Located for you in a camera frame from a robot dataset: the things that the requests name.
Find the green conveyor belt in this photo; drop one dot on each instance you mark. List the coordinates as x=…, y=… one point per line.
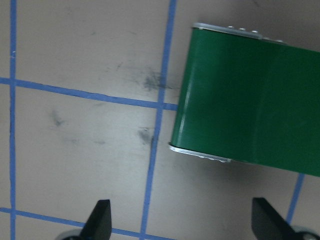
x=251, y=99

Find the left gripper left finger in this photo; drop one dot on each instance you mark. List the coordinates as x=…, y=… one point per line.
x=99, y=223

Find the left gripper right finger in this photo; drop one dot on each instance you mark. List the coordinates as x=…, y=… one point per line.
x=267, y=223

